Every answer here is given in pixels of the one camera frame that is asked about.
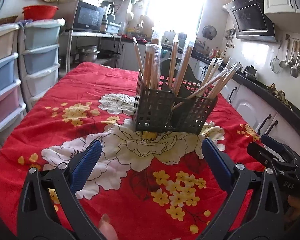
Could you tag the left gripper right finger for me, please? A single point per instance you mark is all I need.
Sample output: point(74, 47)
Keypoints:
point(264, 216)

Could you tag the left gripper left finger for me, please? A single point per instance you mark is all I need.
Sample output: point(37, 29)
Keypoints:
point(37, 217)

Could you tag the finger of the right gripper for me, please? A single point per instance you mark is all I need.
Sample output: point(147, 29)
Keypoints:
point(273, 144)

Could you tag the dark green utensil basket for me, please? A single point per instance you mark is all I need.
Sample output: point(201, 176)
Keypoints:
point(161, 111)

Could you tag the bamboo chopstick pair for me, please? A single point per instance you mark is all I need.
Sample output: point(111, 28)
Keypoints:
point(152, 68)

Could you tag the operator thumb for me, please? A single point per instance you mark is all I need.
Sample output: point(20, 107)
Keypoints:
point(106, 228)

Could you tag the black stovetop kettle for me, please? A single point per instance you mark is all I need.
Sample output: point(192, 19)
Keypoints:
point(250, 72)

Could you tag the bundle of bamboo chopsticks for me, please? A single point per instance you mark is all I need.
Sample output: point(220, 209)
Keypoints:
point(219, 81)

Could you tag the hanging ladles and strainers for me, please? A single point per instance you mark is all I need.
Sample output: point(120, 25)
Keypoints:
point(292, 57)

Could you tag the red floral tablecloth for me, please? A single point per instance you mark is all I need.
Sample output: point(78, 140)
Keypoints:
point(151, 185)

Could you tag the plastic drawer tower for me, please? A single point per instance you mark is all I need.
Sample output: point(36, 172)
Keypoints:
point(12, 105)
point(38, 65)

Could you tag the black range hood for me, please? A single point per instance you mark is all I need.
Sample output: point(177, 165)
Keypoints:
point(250, 22)

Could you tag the steel cooking pot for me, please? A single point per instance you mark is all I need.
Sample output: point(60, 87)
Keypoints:
point(88, 53)

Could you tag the black microwave oven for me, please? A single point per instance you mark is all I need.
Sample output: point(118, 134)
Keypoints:
point(80, 16)

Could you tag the red plastic basin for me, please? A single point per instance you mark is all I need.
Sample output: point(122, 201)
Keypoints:
point(39, 12)

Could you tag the black electric kettle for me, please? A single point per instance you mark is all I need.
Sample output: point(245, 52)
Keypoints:
point(108, 10)

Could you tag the small black wall fan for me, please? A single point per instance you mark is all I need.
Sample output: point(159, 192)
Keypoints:
point(209, 32)

